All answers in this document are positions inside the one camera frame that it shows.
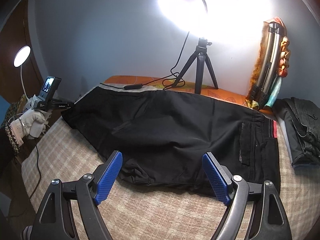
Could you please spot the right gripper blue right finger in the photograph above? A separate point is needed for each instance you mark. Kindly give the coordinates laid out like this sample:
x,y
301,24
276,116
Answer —
x,y
218,178

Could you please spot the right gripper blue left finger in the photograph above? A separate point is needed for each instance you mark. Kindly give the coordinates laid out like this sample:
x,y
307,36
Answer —
x,y
105,176

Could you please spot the black pants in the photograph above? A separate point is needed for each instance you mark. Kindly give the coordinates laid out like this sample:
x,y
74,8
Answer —
x,y
163,135

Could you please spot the white gloved left hand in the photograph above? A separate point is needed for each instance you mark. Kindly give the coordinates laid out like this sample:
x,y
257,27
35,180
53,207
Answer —
x,y
32,122

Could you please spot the checkered beige bedsheet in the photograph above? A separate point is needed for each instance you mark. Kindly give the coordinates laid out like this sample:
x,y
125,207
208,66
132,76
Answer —
x,y
137,212

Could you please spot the round desk lamp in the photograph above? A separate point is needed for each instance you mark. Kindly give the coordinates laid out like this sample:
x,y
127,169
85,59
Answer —
x,y
20,58

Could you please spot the orange bed cover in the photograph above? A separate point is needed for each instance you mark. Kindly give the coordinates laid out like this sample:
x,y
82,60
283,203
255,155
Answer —
x,y
143,83

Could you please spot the folded silver tripod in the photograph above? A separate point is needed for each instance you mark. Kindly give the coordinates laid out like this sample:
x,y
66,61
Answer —
x,y
265,66

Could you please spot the dark grey folded clothes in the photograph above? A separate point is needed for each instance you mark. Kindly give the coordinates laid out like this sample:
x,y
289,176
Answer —
x,y
299,122

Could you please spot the turquoise rolled cloth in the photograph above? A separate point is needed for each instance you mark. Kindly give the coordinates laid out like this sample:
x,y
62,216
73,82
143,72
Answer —
x,y
275,89

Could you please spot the black mini tripod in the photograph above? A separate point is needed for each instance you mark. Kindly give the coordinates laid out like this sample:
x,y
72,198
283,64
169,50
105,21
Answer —
x,y
202,59

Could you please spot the orange patterned cloth bundle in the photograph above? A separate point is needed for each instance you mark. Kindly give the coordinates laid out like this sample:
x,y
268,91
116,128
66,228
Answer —
x,y
284,53

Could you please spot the black camera box left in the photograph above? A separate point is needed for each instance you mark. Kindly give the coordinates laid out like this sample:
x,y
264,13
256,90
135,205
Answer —
x,y
49,87

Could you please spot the bright ring light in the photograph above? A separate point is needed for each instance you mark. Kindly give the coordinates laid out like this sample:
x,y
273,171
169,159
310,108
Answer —
x,y
232,26

